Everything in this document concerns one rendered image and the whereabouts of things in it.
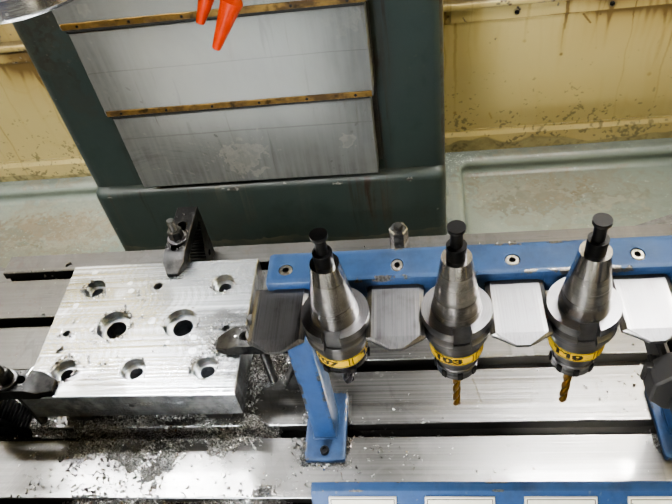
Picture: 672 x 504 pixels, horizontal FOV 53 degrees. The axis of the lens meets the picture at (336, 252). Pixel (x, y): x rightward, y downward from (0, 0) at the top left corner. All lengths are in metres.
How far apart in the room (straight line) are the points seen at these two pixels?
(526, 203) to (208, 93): 0.82
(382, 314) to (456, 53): 1.02
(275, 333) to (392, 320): 0.11
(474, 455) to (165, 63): 0.75
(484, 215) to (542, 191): 0.16
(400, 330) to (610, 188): 1.15
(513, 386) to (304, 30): 0.60
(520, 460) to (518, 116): 0.98
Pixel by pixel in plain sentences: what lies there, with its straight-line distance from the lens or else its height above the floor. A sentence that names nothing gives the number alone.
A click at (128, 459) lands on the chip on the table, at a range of 0.98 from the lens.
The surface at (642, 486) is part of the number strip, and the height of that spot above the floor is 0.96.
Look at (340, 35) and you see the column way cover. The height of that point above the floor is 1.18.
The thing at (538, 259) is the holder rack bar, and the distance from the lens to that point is 0.65.
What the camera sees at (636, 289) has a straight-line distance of 0.66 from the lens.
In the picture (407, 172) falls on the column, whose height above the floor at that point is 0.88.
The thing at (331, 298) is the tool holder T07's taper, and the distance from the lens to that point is 0.58.
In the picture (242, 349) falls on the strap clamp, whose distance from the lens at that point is 0.89.
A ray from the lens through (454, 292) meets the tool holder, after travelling 0.57.
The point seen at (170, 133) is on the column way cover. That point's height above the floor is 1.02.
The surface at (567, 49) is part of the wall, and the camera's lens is 1.60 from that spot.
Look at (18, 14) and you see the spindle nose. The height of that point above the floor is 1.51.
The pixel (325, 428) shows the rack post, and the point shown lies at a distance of 0.88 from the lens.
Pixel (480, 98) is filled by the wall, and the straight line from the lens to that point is 1.64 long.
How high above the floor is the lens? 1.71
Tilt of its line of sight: 47 degrees down
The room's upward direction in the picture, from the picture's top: 11 degrees counter-clockwise
